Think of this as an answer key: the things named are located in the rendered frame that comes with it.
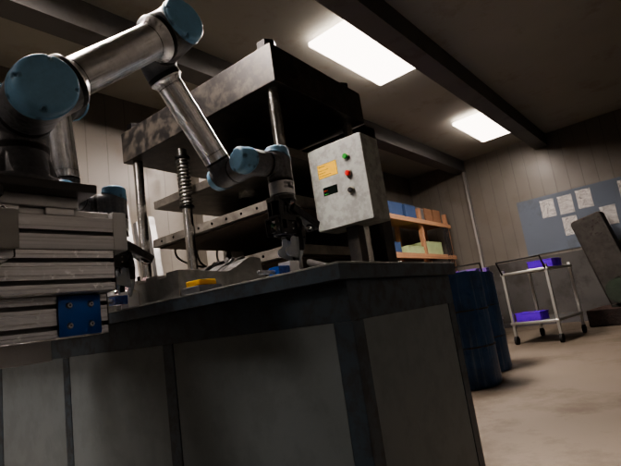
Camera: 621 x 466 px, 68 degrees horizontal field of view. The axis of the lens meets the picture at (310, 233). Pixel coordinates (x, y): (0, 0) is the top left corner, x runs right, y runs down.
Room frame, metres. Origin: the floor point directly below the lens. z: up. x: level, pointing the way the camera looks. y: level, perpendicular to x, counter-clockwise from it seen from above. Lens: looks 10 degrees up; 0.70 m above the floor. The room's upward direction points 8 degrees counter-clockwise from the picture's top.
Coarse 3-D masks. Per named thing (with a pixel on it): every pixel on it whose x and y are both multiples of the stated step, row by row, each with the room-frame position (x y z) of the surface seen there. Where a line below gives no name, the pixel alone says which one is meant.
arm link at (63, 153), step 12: (60, 132) 1.27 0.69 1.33; (72, 132) 1.31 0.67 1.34; (60, 144) 1.27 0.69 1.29; (72, 144) 1.30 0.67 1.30; (60, 156) 1.27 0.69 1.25; (72, 156) 1.29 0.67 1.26; (60, 168) 1.27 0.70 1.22; (72, 168) 1.29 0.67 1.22; (60, 180) 1.25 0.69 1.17; (72, 180) 1.28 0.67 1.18; (84, 204) 1.35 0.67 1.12
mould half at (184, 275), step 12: (240, 264) 1.61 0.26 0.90; (252, 264) 1.65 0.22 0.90; (156, 276) 1.45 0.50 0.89; (168, 276) 1.42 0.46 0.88; (180, 276) 1.39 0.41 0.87; (192, 276) 1.43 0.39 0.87; (204, 276) 1.47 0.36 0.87; (216, 276) 1.51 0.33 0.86; (228, 276) 1.55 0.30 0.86; (240, 276) 1.60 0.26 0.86; (252, 276) 1.65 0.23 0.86; (264, 276) 1.70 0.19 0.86; (144, 288) 1.49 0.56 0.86; (156, 288) 1.45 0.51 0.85; (168, 288) 1.42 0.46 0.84; (180, 288) 1.39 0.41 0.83; (144, 300) 1.50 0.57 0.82; (156, 300) 1.46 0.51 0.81
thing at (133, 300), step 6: (120, 294) 1.47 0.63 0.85; (126, 294) 1.45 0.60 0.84; (132, 294) 1.45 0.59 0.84; (138, 294) 1.47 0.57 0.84; (108, 300) 1.41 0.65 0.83; (114, 300) 1.42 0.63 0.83; (120, 300) 1.43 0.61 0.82; (126, 300) 1.44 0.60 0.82; (132, 300) 1.45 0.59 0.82; (138, 300) 1.47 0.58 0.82; (126, 306) 1.45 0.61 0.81; (132, 306) 1.45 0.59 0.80
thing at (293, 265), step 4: (296, 260) 1.29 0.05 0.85; (280, 264) 1.30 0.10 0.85; (284, 264) 1.29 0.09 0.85; (288, 264) 1.28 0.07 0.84; (292, 264) 1.28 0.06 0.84; (296, 264) 1.29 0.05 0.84; (272, 268) 1.26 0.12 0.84; (276, 268) 1.25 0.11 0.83; (280, 268) 1.25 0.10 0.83; (284, 268) 1.26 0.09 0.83; (288, 268) 1.27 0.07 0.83; (292, 268) 1.28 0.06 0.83; (296, 268) 1.29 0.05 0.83; (260, 272) 1.22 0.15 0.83; (264, 272) 1.23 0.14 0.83; (268, 272) 1.24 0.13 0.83; (272, 272) 1.25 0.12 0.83; (276, 272) 1.25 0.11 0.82; (280, 272) 1.25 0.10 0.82; (284, 272) 1.26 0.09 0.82
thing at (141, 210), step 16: (272, 96) 2.07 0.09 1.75; (272, 112) 2.07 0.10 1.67; (272, 128) 2.08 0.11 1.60; (144, 192) 2.77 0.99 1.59; (144, 208) 2.76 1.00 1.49; (144, 224) 2.75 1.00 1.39; (144, 240) 2.75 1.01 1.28; (368, 240) 2.62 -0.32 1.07; (224, 256) 3.31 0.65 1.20; (144, 272) 2.75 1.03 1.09
